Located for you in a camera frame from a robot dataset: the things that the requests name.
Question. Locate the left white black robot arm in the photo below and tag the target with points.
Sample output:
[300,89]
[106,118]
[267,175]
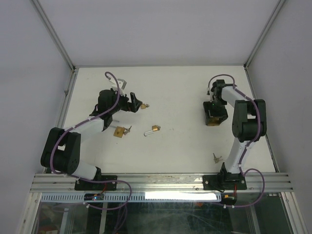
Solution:
[61,152]

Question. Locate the silver key set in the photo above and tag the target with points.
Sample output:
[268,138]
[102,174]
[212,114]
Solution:
[217,159]
[127,130]

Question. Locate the aluminium front rail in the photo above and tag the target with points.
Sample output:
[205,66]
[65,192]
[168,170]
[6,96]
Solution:
[138,183]

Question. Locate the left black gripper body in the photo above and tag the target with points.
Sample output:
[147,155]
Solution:
[128,106]

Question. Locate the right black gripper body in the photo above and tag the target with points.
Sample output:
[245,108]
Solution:
[216,109]

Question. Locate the slotted grey cable duct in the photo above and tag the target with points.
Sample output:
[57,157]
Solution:
[134,197]

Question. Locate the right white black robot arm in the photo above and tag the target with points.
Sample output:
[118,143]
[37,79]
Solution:
[249,124]

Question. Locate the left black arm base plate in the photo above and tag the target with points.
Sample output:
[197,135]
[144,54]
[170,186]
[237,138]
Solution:
[108,182]

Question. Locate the large brass padlock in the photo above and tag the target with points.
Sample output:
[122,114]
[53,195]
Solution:
[213,121]
[119,130]

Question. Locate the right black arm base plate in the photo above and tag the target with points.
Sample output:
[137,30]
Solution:
[223,182]

